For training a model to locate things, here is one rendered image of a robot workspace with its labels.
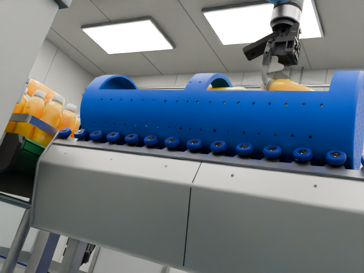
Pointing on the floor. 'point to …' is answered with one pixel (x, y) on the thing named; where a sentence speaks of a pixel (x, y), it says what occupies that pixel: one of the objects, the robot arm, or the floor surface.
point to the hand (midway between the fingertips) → (265, 84)
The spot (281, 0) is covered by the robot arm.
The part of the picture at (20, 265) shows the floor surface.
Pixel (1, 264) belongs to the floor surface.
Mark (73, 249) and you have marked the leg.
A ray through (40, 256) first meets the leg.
